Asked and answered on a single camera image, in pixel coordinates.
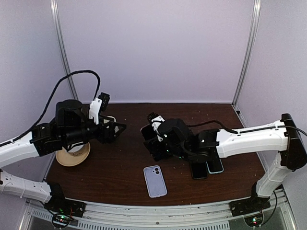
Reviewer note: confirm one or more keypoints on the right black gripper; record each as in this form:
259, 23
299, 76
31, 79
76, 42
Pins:
152, 147

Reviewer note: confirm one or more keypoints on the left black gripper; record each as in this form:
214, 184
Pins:
110, 136

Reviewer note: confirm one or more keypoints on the purple-edged phone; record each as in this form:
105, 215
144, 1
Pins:
148, 132

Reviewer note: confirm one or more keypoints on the beige saucer plate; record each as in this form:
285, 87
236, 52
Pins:
74, 157

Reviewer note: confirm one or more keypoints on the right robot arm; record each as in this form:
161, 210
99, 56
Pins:
172, 137

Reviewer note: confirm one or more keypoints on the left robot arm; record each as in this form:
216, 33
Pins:
68, 129

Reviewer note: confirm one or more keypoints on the front aluminium rail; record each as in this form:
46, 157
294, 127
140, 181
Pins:
210, 216

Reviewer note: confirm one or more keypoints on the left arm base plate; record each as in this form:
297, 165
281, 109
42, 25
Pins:
66, 206

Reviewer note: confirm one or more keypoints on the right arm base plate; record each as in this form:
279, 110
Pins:
248, 205

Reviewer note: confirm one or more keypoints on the left aluminium post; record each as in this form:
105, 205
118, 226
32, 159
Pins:
62, 49

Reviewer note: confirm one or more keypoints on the aluminium post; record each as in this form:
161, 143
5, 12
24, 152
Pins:
247, 57
62, 49

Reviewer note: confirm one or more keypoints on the right aluminium post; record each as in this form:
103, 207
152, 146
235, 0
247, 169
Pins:
247, 57

